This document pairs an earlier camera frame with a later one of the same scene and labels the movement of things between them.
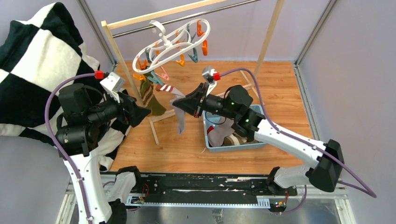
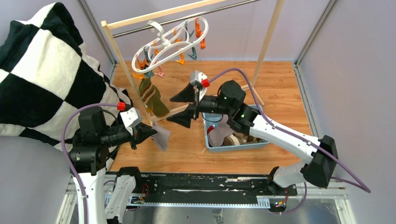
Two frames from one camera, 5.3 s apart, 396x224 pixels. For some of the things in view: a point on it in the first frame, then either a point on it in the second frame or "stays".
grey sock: (216, 136) stays
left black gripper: (125, 115) -> (140, 132)
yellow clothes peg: (182, 60) stays
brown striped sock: (236, 139) stays
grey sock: (176, 95) -> (161, 137)
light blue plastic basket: (210, 120) stays
